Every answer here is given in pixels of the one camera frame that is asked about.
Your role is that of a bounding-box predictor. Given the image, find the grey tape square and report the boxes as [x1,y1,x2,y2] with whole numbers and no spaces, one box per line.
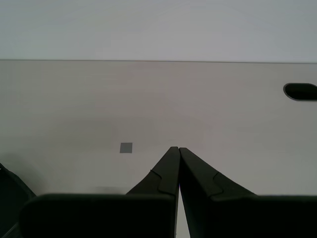
[119,142,133,154]

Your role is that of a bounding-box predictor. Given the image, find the black oval cable grommet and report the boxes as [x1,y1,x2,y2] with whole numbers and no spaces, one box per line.
[283,83,317,102]

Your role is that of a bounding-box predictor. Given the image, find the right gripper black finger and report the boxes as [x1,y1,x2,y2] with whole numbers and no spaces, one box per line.
[19,146,180,238]
[178,147,317,238]

